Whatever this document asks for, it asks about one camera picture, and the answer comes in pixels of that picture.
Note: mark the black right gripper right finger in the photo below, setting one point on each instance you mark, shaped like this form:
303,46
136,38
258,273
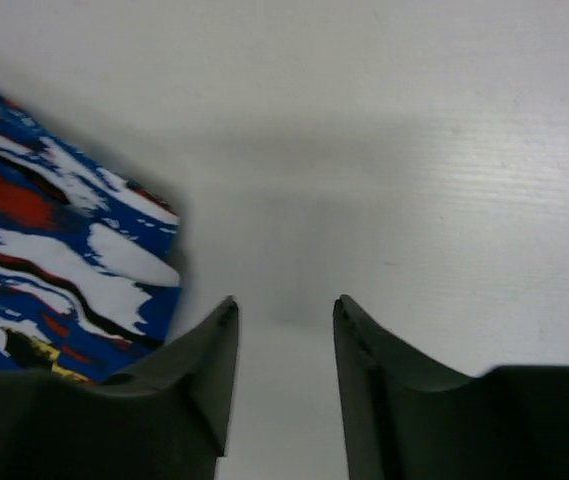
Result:
407,416

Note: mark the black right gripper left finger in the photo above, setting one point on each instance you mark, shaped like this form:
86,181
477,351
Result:
165,417

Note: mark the blue white red patterned trousers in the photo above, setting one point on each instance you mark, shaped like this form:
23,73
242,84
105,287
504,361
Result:
85,286

